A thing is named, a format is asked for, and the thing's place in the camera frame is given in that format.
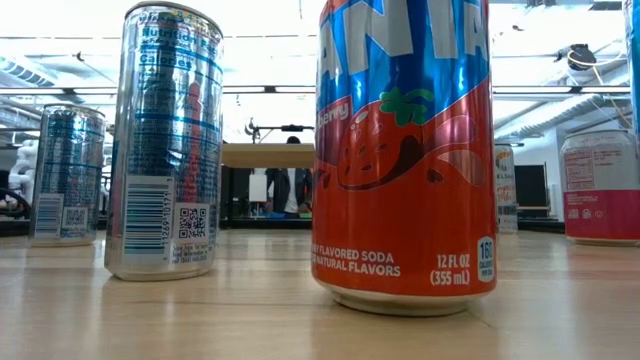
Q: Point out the person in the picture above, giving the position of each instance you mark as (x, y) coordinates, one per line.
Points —
(280, 190)

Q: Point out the tall white Celsius can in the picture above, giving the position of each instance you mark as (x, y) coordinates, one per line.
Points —
(506, 190)

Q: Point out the black stand with bar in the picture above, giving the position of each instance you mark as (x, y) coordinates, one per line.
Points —
(292, 128)

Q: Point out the black metal rail frame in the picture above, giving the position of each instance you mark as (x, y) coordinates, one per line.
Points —
(540, 226)

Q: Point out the white sign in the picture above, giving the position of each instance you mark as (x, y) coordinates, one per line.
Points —
(257, 188)

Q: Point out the red Fanta strawberry can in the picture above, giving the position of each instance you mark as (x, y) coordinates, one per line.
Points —
(405, 200)

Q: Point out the white machine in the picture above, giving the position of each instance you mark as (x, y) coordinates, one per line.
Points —
(22, 167)

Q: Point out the slim silver blue can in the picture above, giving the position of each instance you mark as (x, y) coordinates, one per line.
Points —
(165, 150)
(67, 175)
(635, 60)

